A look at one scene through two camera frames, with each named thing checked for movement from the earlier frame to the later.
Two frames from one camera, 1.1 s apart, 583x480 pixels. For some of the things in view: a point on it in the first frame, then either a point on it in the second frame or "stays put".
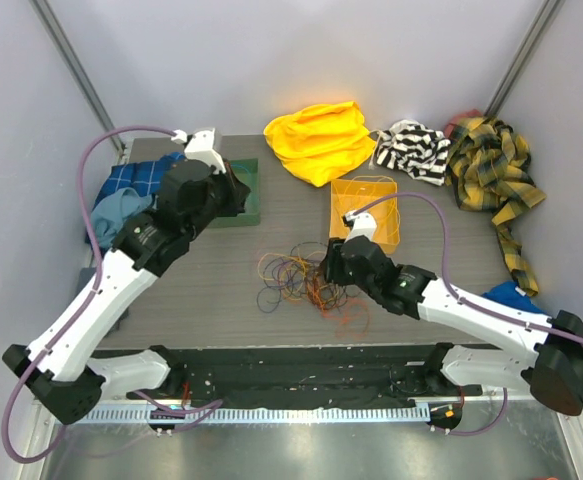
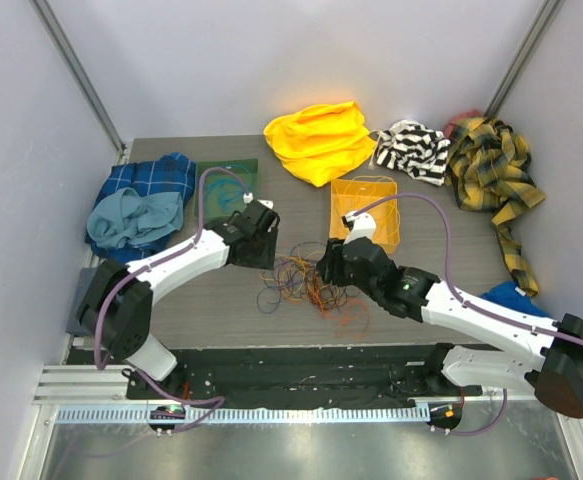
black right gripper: (334, 260) stays put
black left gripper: (237, 191) to (266, 259)
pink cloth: (473, 113) stays put
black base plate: (307, 376) stays put
